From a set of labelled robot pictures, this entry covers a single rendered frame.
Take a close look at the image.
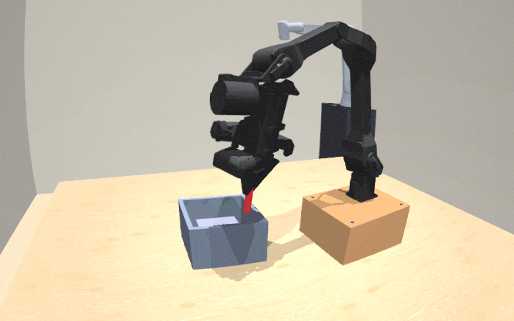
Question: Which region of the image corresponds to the red peg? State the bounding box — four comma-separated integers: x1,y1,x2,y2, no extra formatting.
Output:
243,187,254,213

